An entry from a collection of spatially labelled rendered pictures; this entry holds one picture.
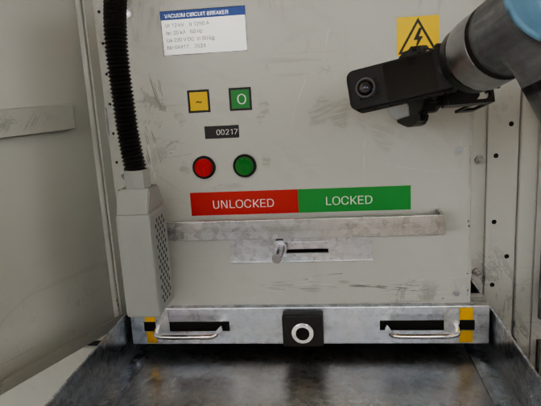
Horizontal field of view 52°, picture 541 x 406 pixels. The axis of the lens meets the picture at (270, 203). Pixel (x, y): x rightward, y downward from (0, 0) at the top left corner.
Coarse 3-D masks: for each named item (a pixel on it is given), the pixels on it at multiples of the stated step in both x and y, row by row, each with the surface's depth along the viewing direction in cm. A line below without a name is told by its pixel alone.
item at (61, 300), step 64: (0, 0) 79; (64, 0) 89; (0, 64) 80; (64, 64) 90; (0, 128) 78; (64, 128) 88; (0, 192) 81; (64, 192) 91; (0, 256) 82; (64, 256) 92; (0, 320) 82; (64, 320) 93; (0, 384) 79
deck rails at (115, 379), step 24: (120, 336) 84; (504, 336) 75; (96, 360) 75; (120, 360) 84; (144, 360) 85; (480, 360) 79; (504, 360) 75; (528, 360) 66; (72, 384) 69; (96, 384) 75; (120, 384) 79; (504, 384) 73; (528, 384) 66
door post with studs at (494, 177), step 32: (480, 0) 85; (480, 96) 88; (512, 96) 87; (480, 128) 89; (512, 128) 88; (480, 160) 88; (512, 160) 89; (480, 192) 91; (512, 192) 90; (480, 224) 92; (512, 224) 91; (480, 256) 94; (512, 256) 93; (480, 288) 95
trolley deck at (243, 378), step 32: (160, 352) 88; (192, 352) 88; (224, 352) 87; (256, 352) 86; (288, 352) 86; (320, 352) 85; (352, 352) 85; (384, 352) 84; (416, 352) 84; (448, 352) 83; (160, 384) 79; (192, 384) 78; (224, 384) 78; (256, 384) 77; (288, 384) 77; (320, 384) 76; (352, 384) 76; (384, 384) 75; (416, 384) 75; (448, 384) 74; (480, 384) 74
